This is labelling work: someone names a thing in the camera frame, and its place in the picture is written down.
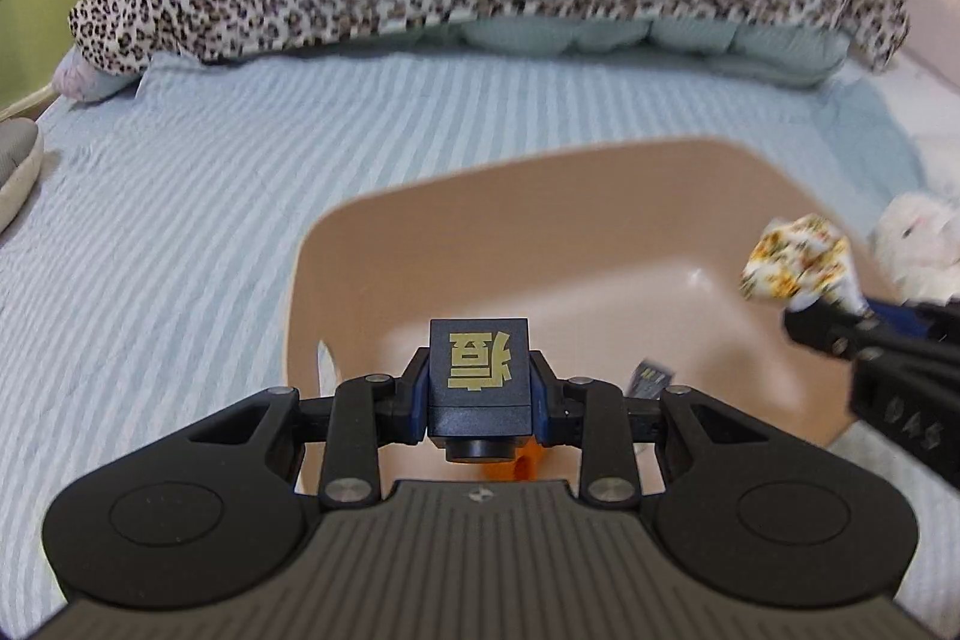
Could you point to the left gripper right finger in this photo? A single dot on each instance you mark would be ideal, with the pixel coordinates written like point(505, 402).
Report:
point(590, 415)

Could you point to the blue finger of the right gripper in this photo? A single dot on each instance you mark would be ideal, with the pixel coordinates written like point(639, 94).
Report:
point(847, 328)

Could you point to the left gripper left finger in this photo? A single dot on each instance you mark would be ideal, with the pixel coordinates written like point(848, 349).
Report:
point(368, 413)

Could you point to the floral fabric scrunchie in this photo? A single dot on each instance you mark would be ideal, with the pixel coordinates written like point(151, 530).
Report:
point(797, 264)

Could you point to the black box gold character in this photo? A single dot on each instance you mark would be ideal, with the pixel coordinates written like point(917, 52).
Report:
point(480, 407)

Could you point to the white fluffy plush toy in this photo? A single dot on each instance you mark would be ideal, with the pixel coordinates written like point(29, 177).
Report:
point(915, 243)

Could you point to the beige plastic storage basket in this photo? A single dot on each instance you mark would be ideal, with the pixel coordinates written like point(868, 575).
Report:
point(614, 256)

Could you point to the striped light blue bedsheet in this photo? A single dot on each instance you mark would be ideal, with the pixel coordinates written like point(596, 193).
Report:
point(145, 284)

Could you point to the pink grey pillow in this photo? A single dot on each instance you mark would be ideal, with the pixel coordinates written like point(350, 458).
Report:
point(76, 79)

